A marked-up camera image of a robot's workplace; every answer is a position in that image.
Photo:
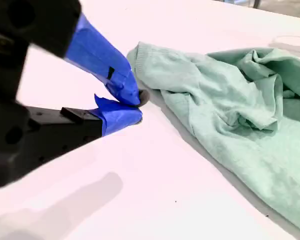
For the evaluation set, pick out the pale green T-shirt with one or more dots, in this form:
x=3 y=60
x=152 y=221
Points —
x=227 y=100

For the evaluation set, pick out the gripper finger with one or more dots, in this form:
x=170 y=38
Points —
x=115 y=117
x=102 y=57

